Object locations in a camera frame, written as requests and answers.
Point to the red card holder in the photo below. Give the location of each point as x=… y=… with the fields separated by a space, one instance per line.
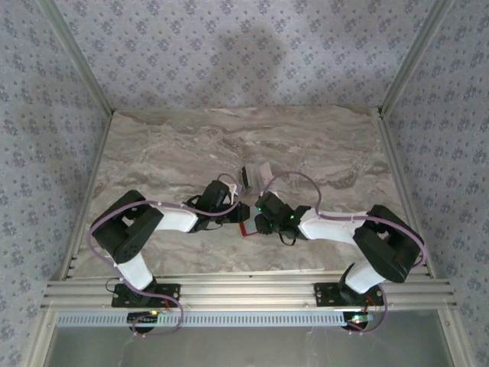
x=247 y=228

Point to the small clear plastic packet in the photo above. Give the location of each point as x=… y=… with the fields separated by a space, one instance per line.
x=256 y=179

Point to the pink credit card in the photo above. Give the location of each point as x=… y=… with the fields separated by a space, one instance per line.
x=266 y=173

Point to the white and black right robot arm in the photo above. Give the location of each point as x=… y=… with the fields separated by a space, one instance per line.
x=332 y=229

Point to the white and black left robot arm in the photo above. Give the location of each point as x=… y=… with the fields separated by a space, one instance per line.
x=175 y=219

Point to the black right control board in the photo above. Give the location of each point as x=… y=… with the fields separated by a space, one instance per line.
x=355 y=321

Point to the black control board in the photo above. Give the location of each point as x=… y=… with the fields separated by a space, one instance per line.
x=355 y=321
x=143 y=320

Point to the black left control board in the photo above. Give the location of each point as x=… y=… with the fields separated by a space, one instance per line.
x=143 y=320

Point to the aluminium mounting rail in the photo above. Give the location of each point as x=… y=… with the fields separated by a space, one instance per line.
x=244 y=292

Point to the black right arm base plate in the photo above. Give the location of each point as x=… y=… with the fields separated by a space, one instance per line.
x=324 y=294

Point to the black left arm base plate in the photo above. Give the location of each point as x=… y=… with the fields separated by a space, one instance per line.
x=168 y=292

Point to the aluminium table side rail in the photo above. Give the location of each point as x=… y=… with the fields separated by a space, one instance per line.
x=405 y=191
x=86 y=199

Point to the aluminium frame post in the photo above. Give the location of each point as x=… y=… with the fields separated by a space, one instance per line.
x=80 y=61
x=414 y=61

